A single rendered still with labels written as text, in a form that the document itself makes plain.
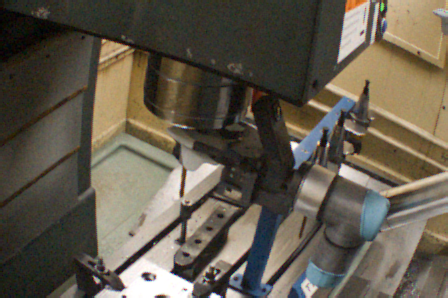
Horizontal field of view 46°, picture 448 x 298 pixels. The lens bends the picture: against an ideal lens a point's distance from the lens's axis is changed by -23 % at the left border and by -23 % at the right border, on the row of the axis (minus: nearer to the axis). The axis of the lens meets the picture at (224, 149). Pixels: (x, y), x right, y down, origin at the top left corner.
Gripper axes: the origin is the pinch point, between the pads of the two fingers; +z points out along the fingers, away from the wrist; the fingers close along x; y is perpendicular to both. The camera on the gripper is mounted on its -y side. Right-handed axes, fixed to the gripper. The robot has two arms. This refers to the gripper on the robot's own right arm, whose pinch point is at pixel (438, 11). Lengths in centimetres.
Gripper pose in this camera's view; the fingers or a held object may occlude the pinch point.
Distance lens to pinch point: 113.2
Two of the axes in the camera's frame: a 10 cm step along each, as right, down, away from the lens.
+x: -0.1, -5.3, 8.5
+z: -9.9, -1.2, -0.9
